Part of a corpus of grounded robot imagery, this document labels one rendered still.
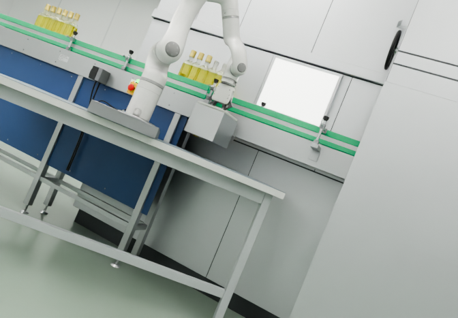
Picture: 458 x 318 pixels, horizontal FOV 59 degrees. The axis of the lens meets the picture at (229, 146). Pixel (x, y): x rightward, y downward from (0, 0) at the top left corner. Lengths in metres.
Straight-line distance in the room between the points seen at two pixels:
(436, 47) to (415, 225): 0.81
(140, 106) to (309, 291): 1.15
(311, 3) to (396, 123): 1.02
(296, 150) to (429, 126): 0.64
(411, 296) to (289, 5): 1.75
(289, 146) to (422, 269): 0.84
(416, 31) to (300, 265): 1.33
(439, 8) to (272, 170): 1.17
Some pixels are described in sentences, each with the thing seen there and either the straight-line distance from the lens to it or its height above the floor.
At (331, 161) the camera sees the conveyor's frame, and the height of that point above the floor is 0.98.
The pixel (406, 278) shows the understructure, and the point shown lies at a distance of 1.97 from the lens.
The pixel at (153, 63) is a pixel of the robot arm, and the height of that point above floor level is 1.08.
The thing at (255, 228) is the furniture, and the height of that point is 0.53.
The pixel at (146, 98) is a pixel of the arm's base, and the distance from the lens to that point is 1.96.
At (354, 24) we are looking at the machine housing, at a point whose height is 1.80.
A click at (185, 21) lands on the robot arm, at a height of 1.33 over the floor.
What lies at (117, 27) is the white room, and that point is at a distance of 7.10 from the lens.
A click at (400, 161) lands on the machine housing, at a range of 1.98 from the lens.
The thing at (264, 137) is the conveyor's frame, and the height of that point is 0.98.
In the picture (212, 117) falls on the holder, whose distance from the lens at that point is 2.03.
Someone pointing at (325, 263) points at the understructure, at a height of 0.52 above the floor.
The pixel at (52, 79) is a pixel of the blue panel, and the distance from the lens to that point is 2.91.
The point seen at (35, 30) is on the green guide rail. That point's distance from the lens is 3.16.
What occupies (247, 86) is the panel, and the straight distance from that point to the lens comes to 2.51.
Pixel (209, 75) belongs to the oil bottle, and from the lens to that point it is 2.45.
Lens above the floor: 0.78
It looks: 2 degrees up
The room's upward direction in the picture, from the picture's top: 23 degrees clockwise
